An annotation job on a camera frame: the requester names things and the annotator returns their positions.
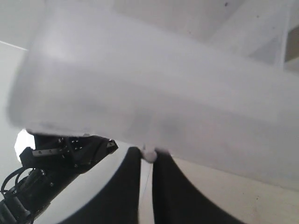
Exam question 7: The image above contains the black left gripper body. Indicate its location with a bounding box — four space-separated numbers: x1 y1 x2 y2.
20 134 118 174

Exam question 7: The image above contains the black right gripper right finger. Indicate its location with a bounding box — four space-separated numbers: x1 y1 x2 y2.
152 150 243 224

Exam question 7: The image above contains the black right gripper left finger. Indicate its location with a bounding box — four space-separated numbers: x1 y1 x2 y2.
61 147 142 224

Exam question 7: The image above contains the clear drawer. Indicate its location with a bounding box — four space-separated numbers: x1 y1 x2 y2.
6 0 299 190

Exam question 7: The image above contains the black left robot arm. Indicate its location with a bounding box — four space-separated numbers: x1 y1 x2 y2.
0 134 118 224

